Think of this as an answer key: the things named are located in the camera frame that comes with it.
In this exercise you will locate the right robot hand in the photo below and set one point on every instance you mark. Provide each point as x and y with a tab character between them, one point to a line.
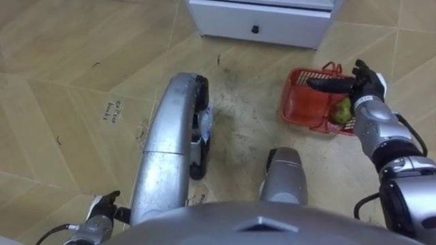
369	86

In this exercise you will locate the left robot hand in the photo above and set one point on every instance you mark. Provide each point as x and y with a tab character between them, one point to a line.
104	206

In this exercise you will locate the dark eggplant soft toy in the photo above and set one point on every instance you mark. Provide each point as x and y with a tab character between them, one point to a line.
330	85

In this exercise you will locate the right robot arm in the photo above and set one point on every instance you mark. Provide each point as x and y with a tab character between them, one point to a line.
391	136

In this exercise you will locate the green pear soft toy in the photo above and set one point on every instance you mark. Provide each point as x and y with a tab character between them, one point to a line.
342	112

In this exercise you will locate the red plastic basket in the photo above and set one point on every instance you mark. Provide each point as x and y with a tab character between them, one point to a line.
303	105

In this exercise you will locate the white cabinet with drawer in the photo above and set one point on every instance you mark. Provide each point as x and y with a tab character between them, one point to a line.
279	24

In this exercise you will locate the robot body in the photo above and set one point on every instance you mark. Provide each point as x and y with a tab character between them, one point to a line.
259	226

